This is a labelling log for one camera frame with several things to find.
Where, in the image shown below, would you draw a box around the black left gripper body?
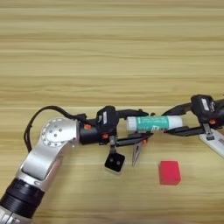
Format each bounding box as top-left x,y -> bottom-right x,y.
78,117 -> 117,156

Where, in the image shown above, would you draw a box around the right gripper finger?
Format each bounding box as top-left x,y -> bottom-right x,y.
164,124 -> 207,137
162,102 -> 194,117

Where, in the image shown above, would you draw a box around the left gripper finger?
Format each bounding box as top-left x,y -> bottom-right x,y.
115,108 -> 151,119
115,132 -> 154,148

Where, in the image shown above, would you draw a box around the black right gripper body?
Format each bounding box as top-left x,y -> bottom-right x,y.
202,99 -> 224,142

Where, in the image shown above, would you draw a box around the green white glue stick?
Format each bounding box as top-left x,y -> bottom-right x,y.
125,115 -> 184,134

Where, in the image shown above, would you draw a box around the white remote control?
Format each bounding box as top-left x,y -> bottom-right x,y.
199,128 -> 224,160

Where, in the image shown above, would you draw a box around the red foam block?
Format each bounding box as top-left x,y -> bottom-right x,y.
157,160 -> 182,186

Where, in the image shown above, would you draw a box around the orange black needle-nose pliers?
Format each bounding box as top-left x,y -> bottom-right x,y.
131,139 -> 148,168

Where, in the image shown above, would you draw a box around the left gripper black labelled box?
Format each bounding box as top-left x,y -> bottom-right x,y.
95,105 -> 120,141

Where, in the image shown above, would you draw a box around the black square two-dot block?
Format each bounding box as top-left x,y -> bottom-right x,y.
104,150 -> 126,175

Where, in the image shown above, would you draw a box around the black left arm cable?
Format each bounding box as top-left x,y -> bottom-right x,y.
24,105 -> 88,152

